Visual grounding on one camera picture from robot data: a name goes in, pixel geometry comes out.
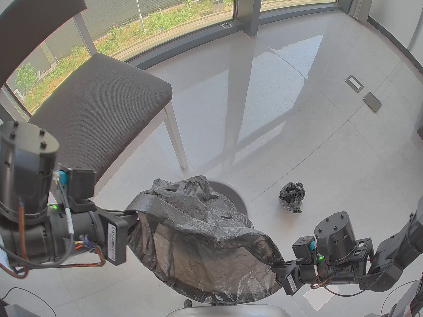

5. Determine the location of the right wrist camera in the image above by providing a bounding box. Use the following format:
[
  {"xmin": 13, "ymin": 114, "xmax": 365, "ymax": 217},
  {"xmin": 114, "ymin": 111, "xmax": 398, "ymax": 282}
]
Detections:
[{"xmin": 292, "ymin": 236, "xmax": 318, "ymax": 265}]

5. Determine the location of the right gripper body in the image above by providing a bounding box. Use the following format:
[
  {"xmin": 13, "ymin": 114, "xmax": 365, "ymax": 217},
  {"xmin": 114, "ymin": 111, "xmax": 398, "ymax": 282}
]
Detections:
[{"xmin": 274, "ymin": 259, "xmax": 328, "ymax": 296}]

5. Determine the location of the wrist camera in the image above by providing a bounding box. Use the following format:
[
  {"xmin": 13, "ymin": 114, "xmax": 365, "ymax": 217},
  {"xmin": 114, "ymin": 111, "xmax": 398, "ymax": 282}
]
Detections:
[
  {"xmin": 292, "ymin": 236, "xmax": 318, "ymax": 265},
  {"xmin": 54, "ymin": 163, "xmax": 98, "ymax": 214}
]

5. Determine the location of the black plastic bag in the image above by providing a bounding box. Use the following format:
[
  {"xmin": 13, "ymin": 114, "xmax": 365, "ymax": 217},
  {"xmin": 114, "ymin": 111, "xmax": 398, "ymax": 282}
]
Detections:
[{"xmin": 126, "ymin": 176, "xmax": 286, "ymax": 304}]

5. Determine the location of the black cable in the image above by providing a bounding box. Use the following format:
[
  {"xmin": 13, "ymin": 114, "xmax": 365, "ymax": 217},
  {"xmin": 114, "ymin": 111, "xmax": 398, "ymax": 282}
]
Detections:
[{"xmin": 0, "ymin": 287, "xmax": 57, "ymax": 317}]

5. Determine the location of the crumpled black plastic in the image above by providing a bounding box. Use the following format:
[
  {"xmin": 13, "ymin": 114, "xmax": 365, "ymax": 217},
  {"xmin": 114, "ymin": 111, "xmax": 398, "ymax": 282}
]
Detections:
[{"xmin": 279, "ymin": 182, "xmax": 306, "ymax": 214}]

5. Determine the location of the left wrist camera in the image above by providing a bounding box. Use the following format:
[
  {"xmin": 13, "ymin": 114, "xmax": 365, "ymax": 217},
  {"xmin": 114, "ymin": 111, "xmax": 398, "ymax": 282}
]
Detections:
[{"xmin": 54, "ymin": 163, "xmax": 98, "ymax": 214}]

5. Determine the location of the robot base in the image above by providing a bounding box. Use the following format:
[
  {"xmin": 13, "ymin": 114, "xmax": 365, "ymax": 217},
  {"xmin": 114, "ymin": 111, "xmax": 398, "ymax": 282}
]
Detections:
[{"xmin": 165, "ymin": 299, "xmax": 291, "ymax": 317}]

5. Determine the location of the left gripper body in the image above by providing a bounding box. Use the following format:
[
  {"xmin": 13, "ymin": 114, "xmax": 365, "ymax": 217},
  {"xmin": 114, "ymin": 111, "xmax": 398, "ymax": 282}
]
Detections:
[{"xmin": 46, "ymin": 207, "xmax": 129, "ymax": 266}]

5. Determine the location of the brown padded white-framed chair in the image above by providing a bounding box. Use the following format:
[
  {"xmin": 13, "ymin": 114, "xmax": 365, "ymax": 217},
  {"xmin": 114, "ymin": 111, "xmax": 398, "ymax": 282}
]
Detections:
[{"xmin": 0, "ymin": 0, "xmax": 189, "ymax": 201}]

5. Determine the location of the white trash bin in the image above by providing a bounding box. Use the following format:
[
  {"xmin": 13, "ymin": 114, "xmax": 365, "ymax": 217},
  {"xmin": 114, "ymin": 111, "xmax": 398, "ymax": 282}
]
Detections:
[{"xmin": 205, "ymin": 179, "xmax": 249, "ymax": 219}]

